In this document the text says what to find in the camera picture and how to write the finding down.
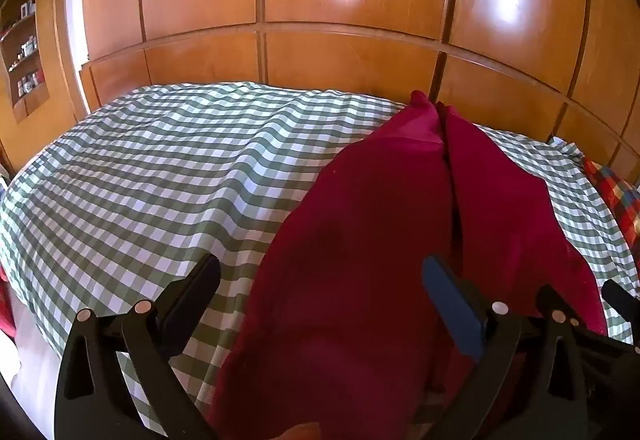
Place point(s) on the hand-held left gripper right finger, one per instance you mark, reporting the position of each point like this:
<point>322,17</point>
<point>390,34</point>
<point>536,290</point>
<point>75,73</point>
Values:
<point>452,305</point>

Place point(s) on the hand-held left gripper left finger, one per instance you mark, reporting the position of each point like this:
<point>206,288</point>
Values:
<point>192,292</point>

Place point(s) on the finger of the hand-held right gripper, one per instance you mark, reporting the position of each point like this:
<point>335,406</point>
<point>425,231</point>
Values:
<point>622,300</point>
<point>550,298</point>

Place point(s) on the dark red fleece garment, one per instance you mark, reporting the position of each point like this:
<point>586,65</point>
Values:
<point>375,220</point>

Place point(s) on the colourful plaid pillow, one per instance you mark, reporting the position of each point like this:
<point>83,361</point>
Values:
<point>616,197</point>

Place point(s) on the green checkered bed sheet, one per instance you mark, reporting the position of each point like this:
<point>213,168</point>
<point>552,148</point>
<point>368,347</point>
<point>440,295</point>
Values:
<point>150,180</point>

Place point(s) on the white bed linen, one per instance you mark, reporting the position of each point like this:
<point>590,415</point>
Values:
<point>35,370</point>

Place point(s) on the row of small bottles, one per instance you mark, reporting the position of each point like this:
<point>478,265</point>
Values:
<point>27,47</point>

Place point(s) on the wooden wall shelf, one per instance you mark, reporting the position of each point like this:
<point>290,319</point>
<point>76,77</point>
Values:
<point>30,100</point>

